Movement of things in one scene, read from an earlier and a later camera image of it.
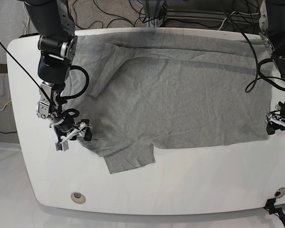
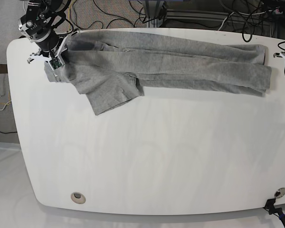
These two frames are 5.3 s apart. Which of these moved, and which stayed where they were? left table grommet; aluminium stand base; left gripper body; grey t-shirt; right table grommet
Moved: grey t-shirt; left gripper body
Stayed: right table grommet; aluminium stand base; left table grommet
